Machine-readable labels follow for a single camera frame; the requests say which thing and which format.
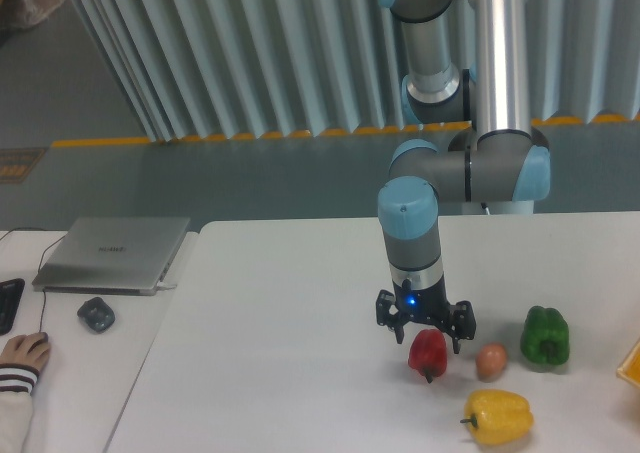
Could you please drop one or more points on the forearm in striped-cuff sleeve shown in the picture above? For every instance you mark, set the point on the forearm in striped-cuff sleeve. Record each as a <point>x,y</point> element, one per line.
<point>17,384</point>

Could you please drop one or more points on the black keyboard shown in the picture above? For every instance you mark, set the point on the black keyboard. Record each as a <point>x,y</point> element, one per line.
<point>10,297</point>

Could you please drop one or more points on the small dark grey tray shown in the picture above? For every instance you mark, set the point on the small dark grey tray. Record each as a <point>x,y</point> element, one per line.
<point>97,315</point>

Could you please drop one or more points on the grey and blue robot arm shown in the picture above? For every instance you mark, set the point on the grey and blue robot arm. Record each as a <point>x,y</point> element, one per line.
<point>467,60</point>

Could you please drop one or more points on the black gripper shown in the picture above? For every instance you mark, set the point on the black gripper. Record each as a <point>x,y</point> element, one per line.
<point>428,306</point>

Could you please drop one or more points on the yellow bell pepper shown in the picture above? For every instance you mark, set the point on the yellow bell pepper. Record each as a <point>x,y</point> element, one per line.
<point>495,417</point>

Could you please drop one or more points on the red bell pepper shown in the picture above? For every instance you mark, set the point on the red bell pepper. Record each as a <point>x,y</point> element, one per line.
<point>428,354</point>

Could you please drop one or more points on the white laptop plug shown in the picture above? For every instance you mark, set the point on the white laptop plug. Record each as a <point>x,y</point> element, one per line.
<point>165,286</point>

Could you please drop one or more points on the silver laptop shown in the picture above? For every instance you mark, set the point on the silver laptop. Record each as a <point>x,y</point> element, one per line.
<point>113,255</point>

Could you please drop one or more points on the yellow basket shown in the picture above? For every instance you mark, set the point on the yellow basket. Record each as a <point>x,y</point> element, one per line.
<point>628,370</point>

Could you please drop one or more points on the person's bare hand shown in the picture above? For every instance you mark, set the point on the person's bare hand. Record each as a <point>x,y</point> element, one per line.
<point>19,352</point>

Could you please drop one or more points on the grey folding screen partition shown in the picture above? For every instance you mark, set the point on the grey folding screen partition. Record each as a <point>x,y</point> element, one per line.
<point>250,68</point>

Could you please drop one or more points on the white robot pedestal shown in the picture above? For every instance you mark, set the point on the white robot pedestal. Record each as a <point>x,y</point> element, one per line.
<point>498,208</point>

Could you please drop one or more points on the green bell pepper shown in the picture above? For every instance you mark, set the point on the green bell pepper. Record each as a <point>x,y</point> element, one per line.
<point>545,339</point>

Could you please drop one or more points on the brown egg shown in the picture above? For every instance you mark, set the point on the brown egg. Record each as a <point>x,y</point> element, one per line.
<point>491,360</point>

